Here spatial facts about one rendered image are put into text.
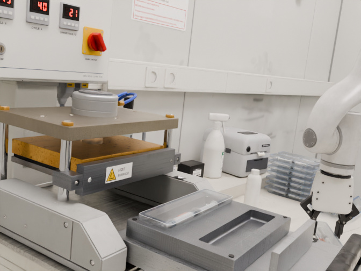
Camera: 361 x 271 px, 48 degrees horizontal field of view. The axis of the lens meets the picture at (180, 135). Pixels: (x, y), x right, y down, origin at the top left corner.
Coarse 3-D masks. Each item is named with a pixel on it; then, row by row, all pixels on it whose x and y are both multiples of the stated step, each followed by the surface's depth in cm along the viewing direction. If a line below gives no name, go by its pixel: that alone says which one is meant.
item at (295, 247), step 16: (304, 224) 57; (128, 240) 55; (288, 240) 51; (304, 240) 55; (320, 240) 62; (128, 256) 55; (144, 256) 53; (160, 256) 52; (272, 256) 47; (288, 256) 50; (304, 256) 56; (320, 256) 56
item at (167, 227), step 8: (232, 200) 68; (152, 208) 58; (208, 208) 61; (216, 208) 63; (144, 216) 55; (192, 216) 57; (200, 216) 59; (152, 224) 54; (160, 224) 54; (168, 224) 53; (176, 224) 54; (184, 224) 56
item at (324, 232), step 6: (318, 222) 116; (324, 222) 116; (318, 228) 111; (324, 228) 112; (330, 228) 112; (318, 234) 106; (324, 234) 107; (330, 234) 107; (324, 240) 103; (330, 240) 103; (336, 240) 104; (342, 246) 100
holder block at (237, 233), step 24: (216, 216) 61; (240, 216) 62; (264, 216) 64; (144, 240) 54; (168, 240) 52; (192, 240) 51; (216, 240) 56; (240, 240) 56; (264, 240) 55; (216, 264) 48; (240, 264) 49
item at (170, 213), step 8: (200, 192) 68; (208, 192) 69; (216, 192) 69; (176, 200) 63; (184, 200) 63; (192, 200) 64; (200, 200) 64; (208, 200) 65; (216, 200) 65; (224, 200) 66; (160, 208) 59; (168, 208) 59; (176, 208) 59; (184, 208) 60; (192, 208) 60; (200, 208) 61; (152, 216) 55; (160, 216) 56; (168, 216) 56; (176, 216) 56; (184, 216) 57
